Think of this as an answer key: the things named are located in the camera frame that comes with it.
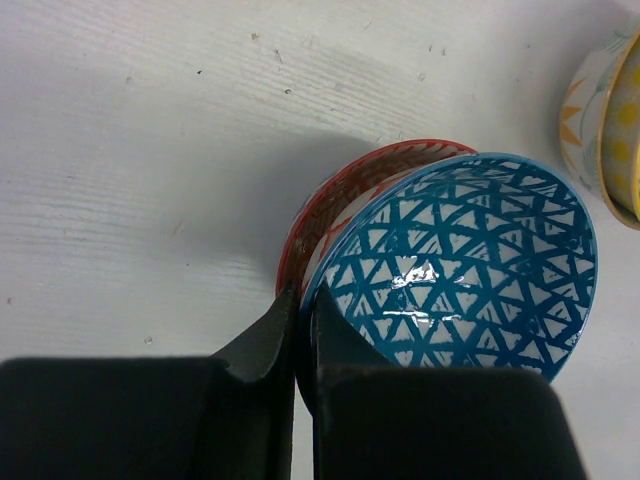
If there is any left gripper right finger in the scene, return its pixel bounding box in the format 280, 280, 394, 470
312, 288, 586, 479

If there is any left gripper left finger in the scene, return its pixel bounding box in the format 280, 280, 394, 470
1, 285, 298, 479

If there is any black bowl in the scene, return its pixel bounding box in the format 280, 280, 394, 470
297, 152, 601, 416

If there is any red patterned glass bowl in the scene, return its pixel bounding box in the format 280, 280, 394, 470
275, 139, 475, 294

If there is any white floral pattern bowl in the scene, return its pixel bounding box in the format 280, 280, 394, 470
559, 16, 639, 200

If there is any blue yellow sun bowl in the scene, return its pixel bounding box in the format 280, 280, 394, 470
601, 38, 639, 225

